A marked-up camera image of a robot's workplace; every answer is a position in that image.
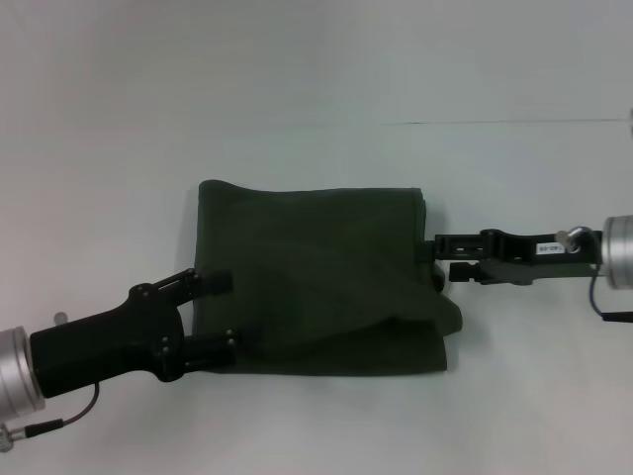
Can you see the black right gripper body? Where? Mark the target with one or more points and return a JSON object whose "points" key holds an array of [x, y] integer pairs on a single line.
{"points": [[539, 255]]}

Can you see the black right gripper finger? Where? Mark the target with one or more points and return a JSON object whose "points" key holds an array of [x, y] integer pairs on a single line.
{"points": [[467, 273], [455, 247]]}

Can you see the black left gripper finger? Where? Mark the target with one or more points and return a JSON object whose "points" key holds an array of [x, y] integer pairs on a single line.
{"points": [[198, 284], [222, 349]]}

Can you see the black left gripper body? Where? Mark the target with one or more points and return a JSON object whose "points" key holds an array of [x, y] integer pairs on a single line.
{"points": [[109, 341]]}

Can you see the dark green FREE t-shirt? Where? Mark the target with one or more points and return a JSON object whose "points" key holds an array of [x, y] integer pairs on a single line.
{"points": [[321, 277]]}

